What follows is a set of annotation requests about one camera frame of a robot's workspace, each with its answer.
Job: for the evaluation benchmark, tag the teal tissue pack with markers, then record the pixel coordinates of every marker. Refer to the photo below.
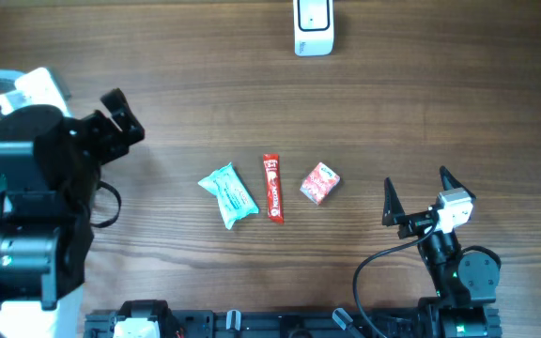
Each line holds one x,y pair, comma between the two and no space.
234,201

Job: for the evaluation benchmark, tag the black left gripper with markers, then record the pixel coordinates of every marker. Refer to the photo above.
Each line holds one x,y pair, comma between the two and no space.
102,128

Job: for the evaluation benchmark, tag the white barcode scanner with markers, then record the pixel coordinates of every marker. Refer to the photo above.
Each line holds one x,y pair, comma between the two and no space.
313,27

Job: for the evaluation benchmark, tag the red coffee stick sachet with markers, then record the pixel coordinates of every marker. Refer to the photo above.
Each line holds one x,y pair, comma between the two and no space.
274,198

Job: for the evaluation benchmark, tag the red small snack box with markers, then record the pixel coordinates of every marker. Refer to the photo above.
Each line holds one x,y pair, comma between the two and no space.
319,183

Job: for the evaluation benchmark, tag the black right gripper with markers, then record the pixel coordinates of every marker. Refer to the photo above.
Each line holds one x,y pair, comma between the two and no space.
393,210

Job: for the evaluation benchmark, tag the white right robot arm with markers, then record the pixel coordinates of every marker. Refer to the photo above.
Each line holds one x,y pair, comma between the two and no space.
465,279

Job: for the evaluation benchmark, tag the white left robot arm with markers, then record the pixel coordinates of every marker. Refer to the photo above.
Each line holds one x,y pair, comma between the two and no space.
50,165

